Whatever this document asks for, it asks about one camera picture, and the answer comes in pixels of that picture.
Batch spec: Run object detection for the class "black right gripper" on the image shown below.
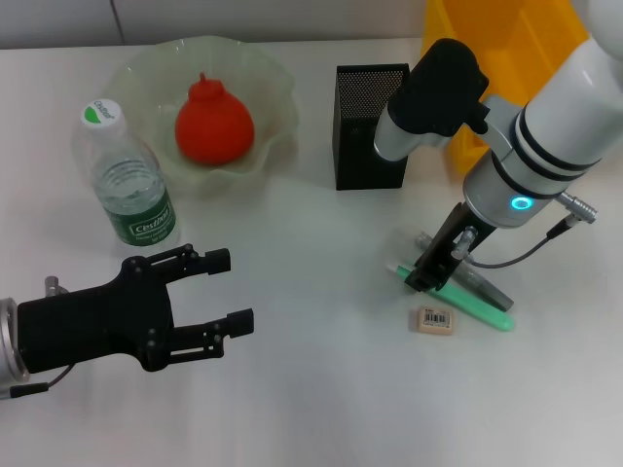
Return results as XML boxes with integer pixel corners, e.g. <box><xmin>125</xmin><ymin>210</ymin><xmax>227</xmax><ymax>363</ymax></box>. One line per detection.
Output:
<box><xmin>404</xmin><ymin>201</ymin><xmax>497</xmax><ymax>294</ymax></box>

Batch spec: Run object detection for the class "translucent green wavy fruit plate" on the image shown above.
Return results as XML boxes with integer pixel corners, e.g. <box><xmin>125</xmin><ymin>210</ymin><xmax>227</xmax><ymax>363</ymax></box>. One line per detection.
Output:
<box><xmin>99</xmin><ymin>36</ymin><xmax>299</xmax><ymax>196</ymax></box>

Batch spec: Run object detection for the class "beige eraser with barcode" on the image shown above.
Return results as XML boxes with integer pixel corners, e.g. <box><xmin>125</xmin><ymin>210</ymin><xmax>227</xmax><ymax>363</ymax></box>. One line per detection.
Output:
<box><xmin>408</xmin><ymin>305</ymin><xmax>453</xmax><ymax>336</ymax></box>

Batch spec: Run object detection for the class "red-orange fruit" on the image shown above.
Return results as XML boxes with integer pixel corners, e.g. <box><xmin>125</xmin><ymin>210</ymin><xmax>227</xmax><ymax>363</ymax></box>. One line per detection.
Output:
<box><xmin>174</xmin><ymin>72</ymin><xmax>255</xmax><ymax>169</ymax></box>

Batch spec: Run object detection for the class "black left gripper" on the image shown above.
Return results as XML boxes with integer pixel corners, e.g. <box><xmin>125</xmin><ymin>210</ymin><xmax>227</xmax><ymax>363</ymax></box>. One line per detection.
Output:
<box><xmin>17</xmin><ymin>244</ymin><xmax>256</xmax><ymax>375</ymax></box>

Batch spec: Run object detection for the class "gray pen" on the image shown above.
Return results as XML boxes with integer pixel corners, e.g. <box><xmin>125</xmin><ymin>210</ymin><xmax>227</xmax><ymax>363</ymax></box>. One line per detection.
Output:
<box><xmin>413</xmin><ymin>232</ymin><xmax>515</xmax><ymax>311</ymax></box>

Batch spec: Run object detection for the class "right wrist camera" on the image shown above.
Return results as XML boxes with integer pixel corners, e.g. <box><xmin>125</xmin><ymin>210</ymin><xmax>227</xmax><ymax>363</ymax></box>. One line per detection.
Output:
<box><xmin>373</xmin><ymin>37</ymin><xmax>491</xmax><ymax>162</ymax></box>

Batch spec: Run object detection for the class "green pen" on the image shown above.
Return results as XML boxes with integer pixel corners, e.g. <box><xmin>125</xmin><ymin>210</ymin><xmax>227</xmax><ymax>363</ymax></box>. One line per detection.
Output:
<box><xmin>385</xmin><ymin>262</ymin><xmax>516</xmax><ymax>332</ymax></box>

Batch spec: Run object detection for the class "black mesh pen holder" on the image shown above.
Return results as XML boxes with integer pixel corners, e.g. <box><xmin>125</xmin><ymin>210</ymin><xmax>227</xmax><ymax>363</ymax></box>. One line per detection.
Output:
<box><xmin>333</xmin><ymin>62</ymin><xmax>413</xmax><ymax>192</ymax></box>

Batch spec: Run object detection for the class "wrist cable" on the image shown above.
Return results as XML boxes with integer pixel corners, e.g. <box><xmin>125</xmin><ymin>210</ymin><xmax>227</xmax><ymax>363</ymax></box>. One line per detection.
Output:
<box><xmin>452</xmin><ymin>192</ymin><xmax>599</xmax><ymax>269</ymax></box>
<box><xmin>0</xmin><ymin>364</ymin><xmax>74</xmax><ymax>401</ymax></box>

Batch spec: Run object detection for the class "yellow plastic bin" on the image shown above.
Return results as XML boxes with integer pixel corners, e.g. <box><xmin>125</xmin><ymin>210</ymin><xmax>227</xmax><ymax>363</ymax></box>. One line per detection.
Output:
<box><xmin>421</xmin><ymin>0</ymin><xmax>593</xmax><ymax>171</ymax></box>

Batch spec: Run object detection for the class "clear green-label water bottle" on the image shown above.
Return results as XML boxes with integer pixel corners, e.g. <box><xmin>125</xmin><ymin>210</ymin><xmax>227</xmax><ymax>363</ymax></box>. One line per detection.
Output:
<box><xmin>71</xmin><ymin>96</ymin><xmax>181</xmax><ymax>248</ymax></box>

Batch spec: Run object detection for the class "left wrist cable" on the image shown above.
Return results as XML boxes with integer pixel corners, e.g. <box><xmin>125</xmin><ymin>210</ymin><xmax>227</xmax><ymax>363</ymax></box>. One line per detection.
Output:
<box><xmin>0</xmin><ymin>364</ymin><xmax>74</xmax><ymax>401</ymax></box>

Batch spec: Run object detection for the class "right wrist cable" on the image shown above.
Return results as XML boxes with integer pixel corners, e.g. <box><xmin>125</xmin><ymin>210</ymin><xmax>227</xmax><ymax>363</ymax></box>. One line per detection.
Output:
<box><xmin>452</xmin><ymin>192</ymin><xmax>599</xmax><ymax>269</ymax></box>

